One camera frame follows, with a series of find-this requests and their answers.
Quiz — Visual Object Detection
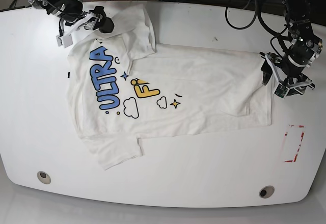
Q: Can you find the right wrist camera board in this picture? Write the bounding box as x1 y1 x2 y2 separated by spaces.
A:
56 35 73 48

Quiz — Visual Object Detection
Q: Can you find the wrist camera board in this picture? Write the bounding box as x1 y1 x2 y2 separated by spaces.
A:
56 35 73 48
274 83 289 99

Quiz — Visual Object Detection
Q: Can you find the left table cable grommet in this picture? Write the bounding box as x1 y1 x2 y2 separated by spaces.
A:
37 171 51 185

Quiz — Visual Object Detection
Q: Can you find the right table cable grommet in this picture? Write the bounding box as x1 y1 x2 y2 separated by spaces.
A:
259 186 275 199

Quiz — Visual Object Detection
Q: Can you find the table cable grommet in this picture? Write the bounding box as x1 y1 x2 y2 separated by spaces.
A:
259 186 275 199
37 171 51 185

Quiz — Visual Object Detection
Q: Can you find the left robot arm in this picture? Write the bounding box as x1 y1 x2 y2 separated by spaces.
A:
256 0 323 98

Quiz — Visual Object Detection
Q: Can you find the white printed t-shirt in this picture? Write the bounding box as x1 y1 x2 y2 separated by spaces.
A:
67 5 271 170

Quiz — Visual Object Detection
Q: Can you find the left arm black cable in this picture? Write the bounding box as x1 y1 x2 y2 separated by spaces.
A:
224 0 291 39

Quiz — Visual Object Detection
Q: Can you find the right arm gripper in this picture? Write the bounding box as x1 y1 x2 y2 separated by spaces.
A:
59 6 115 37

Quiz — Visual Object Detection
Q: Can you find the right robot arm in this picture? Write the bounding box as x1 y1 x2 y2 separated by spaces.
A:
28 0 115 37

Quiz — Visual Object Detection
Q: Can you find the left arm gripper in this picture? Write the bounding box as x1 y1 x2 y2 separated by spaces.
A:
259 52 315 94

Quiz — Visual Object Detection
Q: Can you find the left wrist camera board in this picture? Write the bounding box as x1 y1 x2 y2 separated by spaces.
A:
274 83 289 99

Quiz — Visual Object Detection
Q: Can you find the red tape rectangle marking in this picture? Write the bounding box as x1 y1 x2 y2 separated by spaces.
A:
282 125 305 163

